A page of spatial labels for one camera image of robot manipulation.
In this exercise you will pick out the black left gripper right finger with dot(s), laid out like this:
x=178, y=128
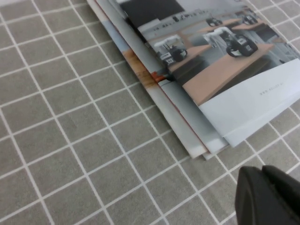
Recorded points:
x=288, y=189

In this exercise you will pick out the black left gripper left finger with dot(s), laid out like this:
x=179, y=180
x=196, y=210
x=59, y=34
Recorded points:
x=253, y=201

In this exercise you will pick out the AgileX brochure with logo page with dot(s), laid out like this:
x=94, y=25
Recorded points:
x=211, y=58

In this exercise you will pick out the AgileX brochure with classroom cover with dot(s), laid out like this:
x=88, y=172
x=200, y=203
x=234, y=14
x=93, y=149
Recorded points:
x=257, y=125

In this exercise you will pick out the pale grey brochure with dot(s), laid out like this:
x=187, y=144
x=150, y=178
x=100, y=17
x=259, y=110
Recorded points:
x=199, y=126

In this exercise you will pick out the brochure with blue orange cover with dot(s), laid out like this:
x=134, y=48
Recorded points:
x=138, y=63

